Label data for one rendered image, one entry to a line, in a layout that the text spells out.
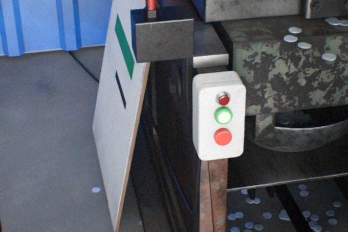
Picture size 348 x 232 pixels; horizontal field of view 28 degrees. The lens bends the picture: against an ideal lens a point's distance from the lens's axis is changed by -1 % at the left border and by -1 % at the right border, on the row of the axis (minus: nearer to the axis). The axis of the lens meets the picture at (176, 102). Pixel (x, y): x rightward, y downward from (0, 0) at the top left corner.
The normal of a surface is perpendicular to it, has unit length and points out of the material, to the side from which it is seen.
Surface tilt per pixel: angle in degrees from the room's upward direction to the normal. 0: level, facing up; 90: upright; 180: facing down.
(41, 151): 0
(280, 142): 105
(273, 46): 90
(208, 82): 0
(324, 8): 90
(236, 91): 90
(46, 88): 0
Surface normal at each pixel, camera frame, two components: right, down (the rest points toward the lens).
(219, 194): 0.18, 0.50
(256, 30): -0.01, -0.86
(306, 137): 0.14, 0.71
